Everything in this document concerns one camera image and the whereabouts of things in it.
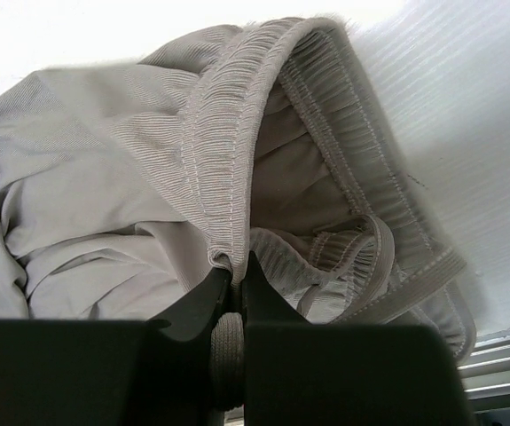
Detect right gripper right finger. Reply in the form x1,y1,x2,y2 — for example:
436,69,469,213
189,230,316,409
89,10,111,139
241,253,475,425

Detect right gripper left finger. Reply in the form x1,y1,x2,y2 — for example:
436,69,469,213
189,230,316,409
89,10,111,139
0,269,231,425

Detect grey trousers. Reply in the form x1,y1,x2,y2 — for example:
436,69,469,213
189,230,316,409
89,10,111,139
0,15,478,414

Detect right aluminium rail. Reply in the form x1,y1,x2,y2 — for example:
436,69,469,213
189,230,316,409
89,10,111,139
459,335,510,414

